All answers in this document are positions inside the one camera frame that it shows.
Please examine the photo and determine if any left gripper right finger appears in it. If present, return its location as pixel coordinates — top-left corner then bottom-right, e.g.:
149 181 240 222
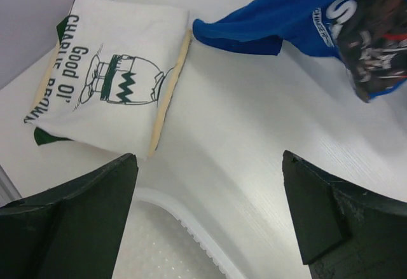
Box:
282 151 406 278

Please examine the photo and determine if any blue t-shirt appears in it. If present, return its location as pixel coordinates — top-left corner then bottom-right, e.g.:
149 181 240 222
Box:
193 0 406 102

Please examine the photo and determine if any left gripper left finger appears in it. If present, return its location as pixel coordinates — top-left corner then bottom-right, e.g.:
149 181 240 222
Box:
1 154 139 278

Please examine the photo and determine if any beige folded t-shirt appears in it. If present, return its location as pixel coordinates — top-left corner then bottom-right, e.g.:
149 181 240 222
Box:
31 29 192 159

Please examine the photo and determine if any white plastic basket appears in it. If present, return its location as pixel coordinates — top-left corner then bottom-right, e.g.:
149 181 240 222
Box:
113 187 244 278

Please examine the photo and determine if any white folded printed t-shirt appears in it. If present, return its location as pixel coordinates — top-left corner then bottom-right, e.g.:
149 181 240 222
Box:
24 0 190 159

